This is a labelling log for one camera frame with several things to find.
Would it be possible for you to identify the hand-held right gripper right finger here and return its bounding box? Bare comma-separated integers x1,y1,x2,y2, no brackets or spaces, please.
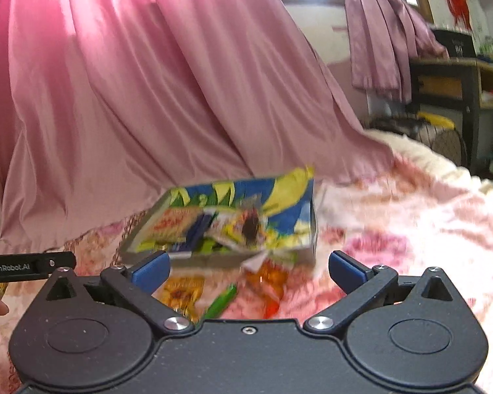
303,250,455,335

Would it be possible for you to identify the floral blanket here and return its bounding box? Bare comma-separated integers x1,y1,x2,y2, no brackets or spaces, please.
0,160,493,394

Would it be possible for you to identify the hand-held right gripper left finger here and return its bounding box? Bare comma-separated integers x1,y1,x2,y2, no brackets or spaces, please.
44,250,196,335

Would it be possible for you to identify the dark woven bag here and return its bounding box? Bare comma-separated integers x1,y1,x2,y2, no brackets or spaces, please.
369,114,433,141

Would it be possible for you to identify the black box with white print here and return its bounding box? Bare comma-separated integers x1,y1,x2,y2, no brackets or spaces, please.
431,28,476,59

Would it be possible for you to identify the beige cracker packet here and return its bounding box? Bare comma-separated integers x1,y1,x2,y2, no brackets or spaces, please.
142,207,206,241

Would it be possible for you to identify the gold orange snack packet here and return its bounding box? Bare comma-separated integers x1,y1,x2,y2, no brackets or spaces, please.
162,276,206,323

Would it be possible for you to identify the grey metal tray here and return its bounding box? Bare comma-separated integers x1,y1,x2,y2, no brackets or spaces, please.
119,176,318,270

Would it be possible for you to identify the white red snack packet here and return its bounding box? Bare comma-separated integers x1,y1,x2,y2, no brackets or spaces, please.
211,204,274,252

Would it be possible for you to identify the yellow plastic bag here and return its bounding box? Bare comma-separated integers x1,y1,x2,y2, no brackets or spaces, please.
418,111,455,129

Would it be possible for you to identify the dark blue snack box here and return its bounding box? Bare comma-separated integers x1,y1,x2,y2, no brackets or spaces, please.
164,213,217,260

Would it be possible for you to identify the green stick snack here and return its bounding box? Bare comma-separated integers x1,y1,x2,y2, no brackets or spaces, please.
200,283,238,322

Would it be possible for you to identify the yellow blue printed cloth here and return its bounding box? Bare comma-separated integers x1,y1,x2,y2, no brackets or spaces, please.
137,166,315,255

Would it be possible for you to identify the wooden desk with black frame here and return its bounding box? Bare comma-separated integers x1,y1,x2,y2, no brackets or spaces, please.
410,55,493,175

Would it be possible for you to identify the mauve tied curtain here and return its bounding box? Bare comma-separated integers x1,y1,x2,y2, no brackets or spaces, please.
344,0,449,104

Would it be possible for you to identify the large pink curtain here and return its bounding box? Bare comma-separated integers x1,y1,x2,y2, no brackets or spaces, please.
0,0,396,254

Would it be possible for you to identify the white green snack packet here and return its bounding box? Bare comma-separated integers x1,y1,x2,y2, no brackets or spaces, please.
240,250,299,274

